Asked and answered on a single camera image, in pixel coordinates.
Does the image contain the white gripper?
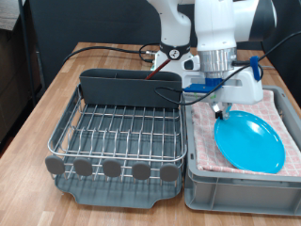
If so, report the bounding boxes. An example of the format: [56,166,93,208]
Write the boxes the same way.
[182,69,264,122]

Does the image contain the blue plate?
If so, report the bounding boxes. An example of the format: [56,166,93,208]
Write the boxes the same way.
[214,109,287,175]

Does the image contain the grey dish drying rack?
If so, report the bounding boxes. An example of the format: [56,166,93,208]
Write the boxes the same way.
[54,84,186,210]

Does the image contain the pink checked cloth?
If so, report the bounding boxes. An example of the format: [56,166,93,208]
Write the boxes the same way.
[190,89,301,177]

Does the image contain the grey plastic crate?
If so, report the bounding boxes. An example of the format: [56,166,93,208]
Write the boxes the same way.
[182,82,301,217]

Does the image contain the dark grey cutlery holder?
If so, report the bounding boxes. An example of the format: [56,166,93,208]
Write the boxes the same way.
[78,68,183,109]

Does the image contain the black backdrop curtain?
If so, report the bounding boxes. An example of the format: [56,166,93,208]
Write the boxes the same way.
[27,0,301,105]

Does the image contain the black metal pole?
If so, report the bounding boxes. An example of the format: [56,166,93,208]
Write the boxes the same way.
[17,0,38,106]

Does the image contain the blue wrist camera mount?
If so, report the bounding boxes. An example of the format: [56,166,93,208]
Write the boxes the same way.
[182,77,226,95]

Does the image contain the blue cable clip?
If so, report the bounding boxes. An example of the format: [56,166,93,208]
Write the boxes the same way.
[249,55,263,82]

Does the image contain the looped black table cable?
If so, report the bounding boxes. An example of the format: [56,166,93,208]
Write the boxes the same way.
[138,42,162,63]

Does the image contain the metal wire dish rack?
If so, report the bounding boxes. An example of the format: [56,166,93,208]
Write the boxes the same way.
[44,84,188,184]

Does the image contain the long black table cable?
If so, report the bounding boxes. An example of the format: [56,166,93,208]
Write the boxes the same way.
[61,45,149,65]

